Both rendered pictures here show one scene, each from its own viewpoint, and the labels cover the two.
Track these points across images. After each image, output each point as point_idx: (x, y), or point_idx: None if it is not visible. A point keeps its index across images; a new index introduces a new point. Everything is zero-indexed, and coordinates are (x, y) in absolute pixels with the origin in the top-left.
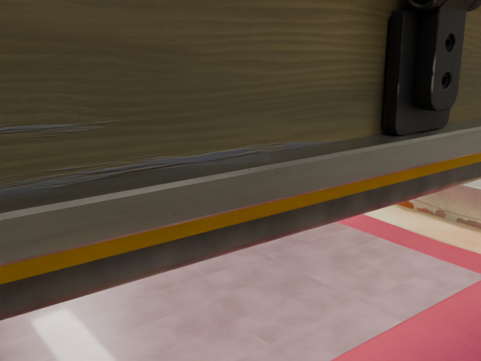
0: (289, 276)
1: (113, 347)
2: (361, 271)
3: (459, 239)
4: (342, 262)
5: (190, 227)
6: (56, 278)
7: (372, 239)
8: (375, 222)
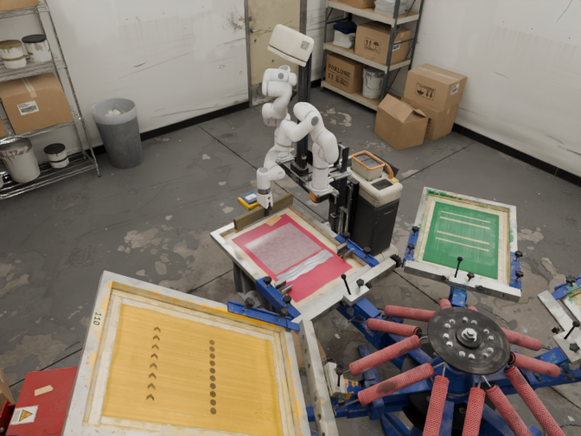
0: (267, 245)
1: (284, 235)
2: (258, 246)
3: (242, 253)
4: (260, 247)
5: None
6: None
7: (254, 253)
8: (252, 258)
